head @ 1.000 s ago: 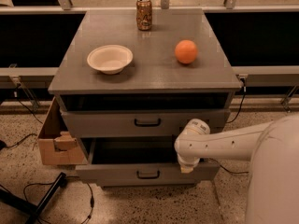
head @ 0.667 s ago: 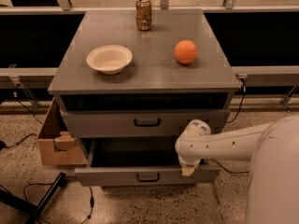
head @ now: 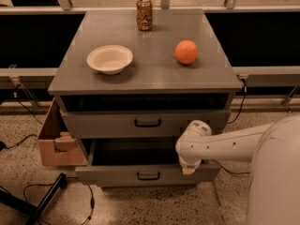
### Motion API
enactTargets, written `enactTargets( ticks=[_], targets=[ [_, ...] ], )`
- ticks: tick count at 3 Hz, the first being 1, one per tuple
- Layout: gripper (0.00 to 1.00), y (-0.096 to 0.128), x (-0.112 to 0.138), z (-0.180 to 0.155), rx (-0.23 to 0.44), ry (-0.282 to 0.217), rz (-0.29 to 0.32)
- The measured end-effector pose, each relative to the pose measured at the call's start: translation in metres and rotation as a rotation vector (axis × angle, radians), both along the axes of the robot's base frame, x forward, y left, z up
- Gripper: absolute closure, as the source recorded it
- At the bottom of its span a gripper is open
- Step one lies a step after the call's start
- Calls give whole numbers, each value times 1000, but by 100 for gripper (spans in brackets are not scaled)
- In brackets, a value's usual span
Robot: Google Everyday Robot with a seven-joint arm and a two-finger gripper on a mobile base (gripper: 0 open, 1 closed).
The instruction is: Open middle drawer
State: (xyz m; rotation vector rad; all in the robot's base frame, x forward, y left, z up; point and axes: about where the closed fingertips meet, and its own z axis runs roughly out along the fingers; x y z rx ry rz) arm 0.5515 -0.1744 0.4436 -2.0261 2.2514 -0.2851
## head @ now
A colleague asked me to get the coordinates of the grey drawer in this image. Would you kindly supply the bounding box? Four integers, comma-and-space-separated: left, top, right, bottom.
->
76, 137, 220, 188
61, 110, 230, 139

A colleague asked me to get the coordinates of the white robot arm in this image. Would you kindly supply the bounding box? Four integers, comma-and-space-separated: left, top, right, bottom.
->
175, 114, 300, 225

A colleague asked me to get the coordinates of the grey top drawer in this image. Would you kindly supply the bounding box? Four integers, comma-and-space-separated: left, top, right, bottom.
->
61, 110, 230, 139

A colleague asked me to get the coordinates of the grey drawer cabinet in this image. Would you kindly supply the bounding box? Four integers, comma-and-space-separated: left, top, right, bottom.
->
47, 8, 244, 189

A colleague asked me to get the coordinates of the orange fruit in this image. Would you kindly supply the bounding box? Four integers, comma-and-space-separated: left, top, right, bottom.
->
175, 40, 198, 65

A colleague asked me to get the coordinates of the brown cardboard box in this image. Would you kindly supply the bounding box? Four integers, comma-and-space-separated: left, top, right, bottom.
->
37, 99, 87, 166

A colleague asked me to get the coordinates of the white paper bowl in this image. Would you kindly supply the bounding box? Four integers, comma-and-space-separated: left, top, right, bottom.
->
86, 45, 133, 75

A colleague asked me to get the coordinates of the black metal stand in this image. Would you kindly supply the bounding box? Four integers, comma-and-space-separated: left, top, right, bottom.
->
0, 172, 68, 225

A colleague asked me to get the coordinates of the gold soda can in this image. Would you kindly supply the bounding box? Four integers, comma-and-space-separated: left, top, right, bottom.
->
136, 0, 153, 31

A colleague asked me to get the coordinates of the black cable on right floor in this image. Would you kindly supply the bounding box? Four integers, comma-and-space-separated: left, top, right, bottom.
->
211, 158, 251, 176

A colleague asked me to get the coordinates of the black cable on floor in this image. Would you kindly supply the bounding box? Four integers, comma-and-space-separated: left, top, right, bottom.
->
211, 158, 251, 176
22, 176, 96, 225

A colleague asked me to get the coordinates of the black cable behind cabinet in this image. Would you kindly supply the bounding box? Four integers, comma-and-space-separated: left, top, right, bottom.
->
226, 77, 248, 125

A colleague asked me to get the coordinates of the black cable on left floor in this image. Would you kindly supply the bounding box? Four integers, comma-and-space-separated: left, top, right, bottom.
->
22, 176, 96, 225

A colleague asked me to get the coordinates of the metal rail bracket right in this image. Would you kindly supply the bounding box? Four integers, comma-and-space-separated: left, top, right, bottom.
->
281, 86, 300, 113

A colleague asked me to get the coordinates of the metal rail bracket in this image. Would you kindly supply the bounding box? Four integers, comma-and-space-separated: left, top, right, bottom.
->
281, 86, 300, 113
9, 75, 39, 113

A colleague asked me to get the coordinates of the black cable far left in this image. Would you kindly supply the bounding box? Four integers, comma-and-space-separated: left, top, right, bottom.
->
0, 83, 44, 152

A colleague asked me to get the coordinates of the metal rail bracket left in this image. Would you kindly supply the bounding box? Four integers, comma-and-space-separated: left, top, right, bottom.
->
9, 75, 39, 113

